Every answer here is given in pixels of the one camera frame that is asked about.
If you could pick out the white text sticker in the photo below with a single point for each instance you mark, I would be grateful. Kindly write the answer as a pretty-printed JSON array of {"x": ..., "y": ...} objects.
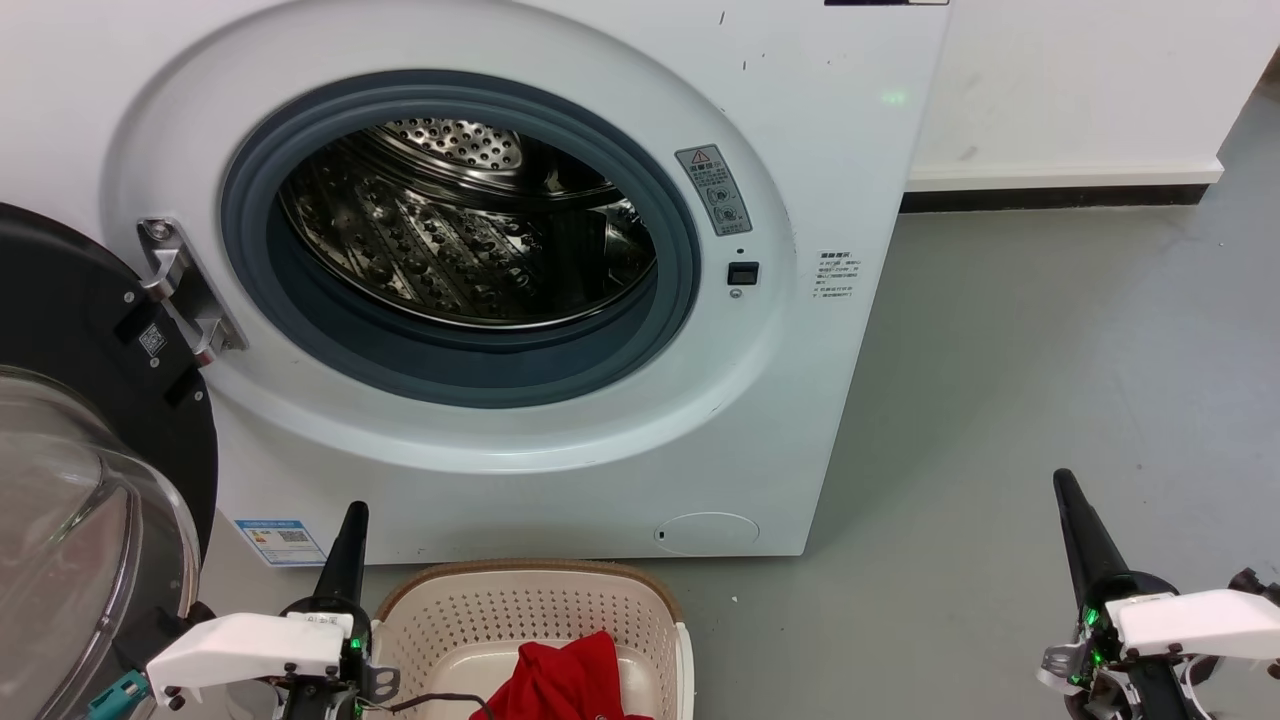
[{"x": 835, "y": 275}]

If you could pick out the blue energy label sticker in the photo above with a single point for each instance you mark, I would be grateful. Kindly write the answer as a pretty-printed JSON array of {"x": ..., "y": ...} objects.
[{"x": 282, "y": 542}]

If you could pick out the grey warning sticker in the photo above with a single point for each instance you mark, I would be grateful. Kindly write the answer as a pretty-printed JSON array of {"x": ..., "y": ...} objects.
[{"x": 714, "y": 190}]

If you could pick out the round filter cover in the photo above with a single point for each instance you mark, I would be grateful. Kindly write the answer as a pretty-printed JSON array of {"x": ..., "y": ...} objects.
[{"x": 707, "y": 533}]

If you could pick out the white front-load washing machine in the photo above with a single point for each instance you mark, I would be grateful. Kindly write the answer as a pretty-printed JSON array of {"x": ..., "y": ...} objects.
[{"x": 800, "y": 400}]

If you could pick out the black washing machine door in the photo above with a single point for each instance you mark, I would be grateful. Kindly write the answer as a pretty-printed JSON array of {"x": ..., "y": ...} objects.
[{"x": 70, "y": 320}]

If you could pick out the cream perforated laundry basket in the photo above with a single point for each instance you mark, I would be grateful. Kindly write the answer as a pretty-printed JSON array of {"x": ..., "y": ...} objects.
[{"x": 470, "y": 620}]

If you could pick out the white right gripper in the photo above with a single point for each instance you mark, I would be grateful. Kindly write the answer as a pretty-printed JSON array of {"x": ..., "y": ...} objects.
[{"x": 1190, "y": 620}]

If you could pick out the red garment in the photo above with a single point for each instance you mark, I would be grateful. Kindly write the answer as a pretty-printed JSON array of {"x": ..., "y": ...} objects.
[{"x": 560, "y": 680}]

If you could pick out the white cabinet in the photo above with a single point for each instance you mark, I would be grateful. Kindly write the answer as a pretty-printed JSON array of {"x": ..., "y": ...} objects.
[{"x": 1080, "y": 80}]

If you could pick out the metal door hinge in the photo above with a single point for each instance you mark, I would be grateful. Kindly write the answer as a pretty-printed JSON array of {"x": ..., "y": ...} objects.
[{"x": 185, "y": 290}]

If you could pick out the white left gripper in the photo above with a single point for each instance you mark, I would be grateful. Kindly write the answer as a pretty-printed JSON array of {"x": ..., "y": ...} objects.
[{"x": 250, "y": 645}]

